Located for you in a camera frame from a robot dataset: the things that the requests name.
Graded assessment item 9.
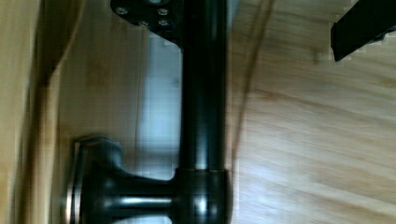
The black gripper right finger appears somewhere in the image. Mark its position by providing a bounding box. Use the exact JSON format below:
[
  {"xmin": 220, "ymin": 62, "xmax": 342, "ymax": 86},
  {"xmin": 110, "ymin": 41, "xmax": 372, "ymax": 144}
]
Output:
[{"xmin": 331, "ymin": 0, "xmax": 396, "ymax": 62}]

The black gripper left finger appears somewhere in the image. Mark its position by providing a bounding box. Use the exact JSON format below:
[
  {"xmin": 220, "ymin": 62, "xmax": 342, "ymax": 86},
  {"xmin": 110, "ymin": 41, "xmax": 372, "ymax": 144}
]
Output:
[{"xmin": 110, "ymin": 0, "xmax": 182, "ymax": 47}]

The black metal drawer handle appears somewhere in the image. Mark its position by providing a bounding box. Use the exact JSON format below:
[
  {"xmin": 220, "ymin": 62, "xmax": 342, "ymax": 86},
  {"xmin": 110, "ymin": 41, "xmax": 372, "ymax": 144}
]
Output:
[{"xmin": 64, "ymin": 0, "xmax": 233, "ymax": 224}]

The wooden drawer front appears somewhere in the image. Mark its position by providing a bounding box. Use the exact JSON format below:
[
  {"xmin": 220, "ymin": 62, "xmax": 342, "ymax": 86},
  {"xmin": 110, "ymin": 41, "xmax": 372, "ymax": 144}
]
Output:
[{"xmin": 0, "ymin": 0, "xmax": 148, "ymax": 224}]

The bamboo cutting board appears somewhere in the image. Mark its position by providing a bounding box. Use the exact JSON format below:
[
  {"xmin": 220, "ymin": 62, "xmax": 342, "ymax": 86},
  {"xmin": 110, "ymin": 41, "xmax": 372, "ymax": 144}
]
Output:
[{"xmin": 228, "ymin": 0, "xmax": 396, "ymax": 224}]

